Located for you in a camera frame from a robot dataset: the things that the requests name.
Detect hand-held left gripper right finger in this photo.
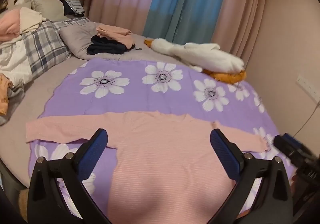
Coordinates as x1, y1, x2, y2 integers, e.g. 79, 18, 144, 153
210, 128, 293, 224

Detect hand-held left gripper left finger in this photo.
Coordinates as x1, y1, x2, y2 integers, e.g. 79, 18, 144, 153
27, 128, 118, 224

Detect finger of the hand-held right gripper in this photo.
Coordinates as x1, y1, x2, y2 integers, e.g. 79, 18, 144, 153
274, 133, 304, 157

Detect pink ribbed sweater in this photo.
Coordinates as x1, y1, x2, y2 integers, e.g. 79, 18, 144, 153
26, 111, 272, 224

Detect peach and navy clothes pile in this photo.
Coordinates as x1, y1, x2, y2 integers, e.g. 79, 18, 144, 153
87, 35, 135, 55

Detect folded peach clothes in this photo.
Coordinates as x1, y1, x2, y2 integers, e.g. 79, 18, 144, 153
96, 24, 135, 48

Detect purple floral blanket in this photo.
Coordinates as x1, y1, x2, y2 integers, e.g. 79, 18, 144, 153
29, 58, 295, 217

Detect mauve bed sheet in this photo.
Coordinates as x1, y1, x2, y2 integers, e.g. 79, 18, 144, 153
0, 32, 160, 189

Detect beige fuzzy cloth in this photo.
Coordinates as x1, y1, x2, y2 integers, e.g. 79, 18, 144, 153
18, 188, 30, 223

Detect grey garment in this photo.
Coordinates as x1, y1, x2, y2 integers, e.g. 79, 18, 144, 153
0, 82, 25, 126

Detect white goose plush toy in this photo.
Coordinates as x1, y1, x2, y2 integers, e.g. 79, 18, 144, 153
144, 38, 247, 83

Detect orange garment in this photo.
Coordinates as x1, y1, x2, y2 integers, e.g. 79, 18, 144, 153
0, 74, 13, 116

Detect grey quilted pillow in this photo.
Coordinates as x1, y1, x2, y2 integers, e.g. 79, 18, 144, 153
59, 22, 140, 61

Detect beige pink curtain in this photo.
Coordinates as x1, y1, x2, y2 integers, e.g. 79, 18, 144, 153
211, 0, 269, 65

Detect striped blue pillow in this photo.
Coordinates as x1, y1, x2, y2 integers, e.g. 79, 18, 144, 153
59, 0, 85, 17

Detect cream garment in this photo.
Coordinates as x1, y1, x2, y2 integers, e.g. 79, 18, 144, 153
19, 7, 47, 33

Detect beige pillow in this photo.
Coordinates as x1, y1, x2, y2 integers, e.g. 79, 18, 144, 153
32, 0, 67, 22

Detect pink crumpled garment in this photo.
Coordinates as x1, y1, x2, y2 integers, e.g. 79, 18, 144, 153
0, 10, 23, 42

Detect blue curtain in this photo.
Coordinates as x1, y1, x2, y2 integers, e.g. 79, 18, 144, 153
142, 0, 234, 45

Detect white wall socket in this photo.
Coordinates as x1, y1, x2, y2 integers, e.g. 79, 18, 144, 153
296, 76, 320, 103

